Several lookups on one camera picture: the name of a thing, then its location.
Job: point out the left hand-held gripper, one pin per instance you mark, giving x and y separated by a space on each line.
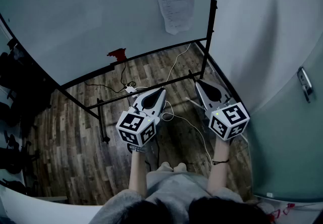
136 127

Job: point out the person's left forearm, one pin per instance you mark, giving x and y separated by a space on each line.
138 172

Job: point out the white stick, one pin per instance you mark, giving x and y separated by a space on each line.
195 104

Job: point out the black wrist band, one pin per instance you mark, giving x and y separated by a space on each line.
219 161

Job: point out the person's beige shoe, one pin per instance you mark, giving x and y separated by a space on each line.
180 167
165 167

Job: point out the white power adapter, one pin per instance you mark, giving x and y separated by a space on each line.
130 89

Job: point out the person's left beige shoe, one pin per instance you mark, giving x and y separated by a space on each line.
165 167

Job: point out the large white whiteboard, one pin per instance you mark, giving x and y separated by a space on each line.
75 16

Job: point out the small red object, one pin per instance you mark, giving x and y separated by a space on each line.
277 213

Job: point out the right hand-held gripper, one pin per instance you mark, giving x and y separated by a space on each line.
230 122

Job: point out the red board eraser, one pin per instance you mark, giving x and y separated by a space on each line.
117 54

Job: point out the person's right beige shoe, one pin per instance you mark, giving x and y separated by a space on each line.
180 167

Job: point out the person's right forearm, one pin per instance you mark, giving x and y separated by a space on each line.
219 175

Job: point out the black office chair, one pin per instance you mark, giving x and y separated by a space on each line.
12 186
22 86
15 157

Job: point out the white printed paper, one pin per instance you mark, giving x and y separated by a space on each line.
178 13

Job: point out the person's grey shirt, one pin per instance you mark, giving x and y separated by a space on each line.
176 192

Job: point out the frosted glass door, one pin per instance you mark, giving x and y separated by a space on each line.
285 147

